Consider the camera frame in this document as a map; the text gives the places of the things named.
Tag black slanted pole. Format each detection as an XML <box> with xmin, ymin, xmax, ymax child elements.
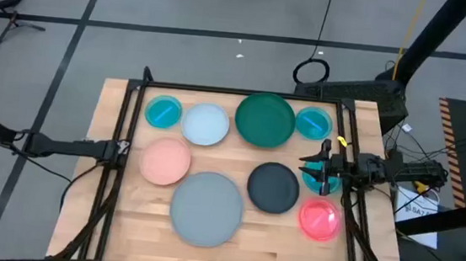
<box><xmin>374</xmin><ymin>0</ymin><xmax>466</xmax><ymax>91</ymax></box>

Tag white printed box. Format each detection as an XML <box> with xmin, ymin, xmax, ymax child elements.
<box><xmin>390</xmin><ymin>185</ymin><xmax>443</xmax><ymax>251</ymax></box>

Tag salmon pink plastic plate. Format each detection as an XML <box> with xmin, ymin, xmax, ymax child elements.
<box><xmin>137</xmin><ymin>135</ymin><xmax>194</xmax><ymax>189</ymax></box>

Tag black metal table frame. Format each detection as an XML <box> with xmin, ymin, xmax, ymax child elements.
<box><xmin>50</xmin><ymin>60</ymin><xmax>421</xmax><ymax>261</ymax></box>

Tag light blue plastic plate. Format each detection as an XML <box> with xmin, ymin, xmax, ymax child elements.
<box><xmin>179</xmin><ymin>100</ymin><xmax>233</xmax><ymax>149</ymax></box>

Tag yellow plug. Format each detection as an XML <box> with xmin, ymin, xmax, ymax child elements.
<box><xmin>413</xmin><ymin>179</ymin><xmax>431</xmax><ymax>195</ymax></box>

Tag black tripod stand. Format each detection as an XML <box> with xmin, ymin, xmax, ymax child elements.
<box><xmin>0</xmin><ymin>8</ymin><xmax>48</xmax><ymax>50</ymax></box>

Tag black computer case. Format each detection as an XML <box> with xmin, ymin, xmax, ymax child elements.
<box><xmin>291</xmin><ymin>71</ymin><xmax>412</xmax><ymax>138</ymax></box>

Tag yellow cable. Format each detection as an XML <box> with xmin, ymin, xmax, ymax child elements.
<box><xmin>391</xmin><ymin>0</ymin><xmax>427</xmax><ymax>83</ymax></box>

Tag large dark green plate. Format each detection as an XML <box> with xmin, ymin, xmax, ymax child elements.
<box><xmin>232</xmin><ymin>89</ymin><xmax>299</xmax><ymax>151</ymax></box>

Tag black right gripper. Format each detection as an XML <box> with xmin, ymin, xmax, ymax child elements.
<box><xmin>296</xmin><ymin>136</ymin><xmax>359</xmax><ymax>200</ymax></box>

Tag black plastic plate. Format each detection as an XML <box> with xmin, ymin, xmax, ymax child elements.
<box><xmin>244</xmin><ymin>160</ymin><xmax>303</xmax><ymax>216</ymax></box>

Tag small teal transparent plate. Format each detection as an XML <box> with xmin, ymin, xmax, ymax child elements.
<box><xmin>293</xmin><ymin>105</ymin><xmax>335</xmax><ymax>142</ymax></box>
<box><xmin>299</xmin><ymin>159</ymin><xmax>344</xmax><ymax>197</ymax></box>
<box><xmin>143</xmin><ymin>93</ymin><xmax>185</xmax><ymax>131</ymax></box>

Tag large grey plastic plate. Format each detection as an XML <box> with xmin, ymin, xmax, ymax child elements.
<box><xmin>166</xmin><ymin>168</ymin><xmax>248</xmax><ymax>251</ymax></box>

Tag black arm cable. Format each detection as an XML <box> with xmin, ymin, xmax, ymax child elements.
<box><xmin>5</xmin><ymin>144</ymin><xmax>105</xmax><ymax>217</ymax></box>

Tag black metal beam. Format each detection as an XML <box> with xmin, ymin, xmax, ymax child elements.
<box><xmin>394</xmin><ymin>190</ymin><xmax>466</xmax><ymax>242</ymax></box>

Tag small red transparent plate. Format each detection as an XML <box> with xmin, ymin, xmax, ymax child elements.
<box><xmin>296</xmin><ymin>195</ymin><xmax>345</xmax><ymax>244</ymax></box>

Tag black hanging cable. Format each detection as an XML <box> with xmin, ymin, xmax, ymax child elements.
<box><xmin>291</xmin><ymin>0</ymin><xmax>337</xmax><ymax>88</ymax></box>

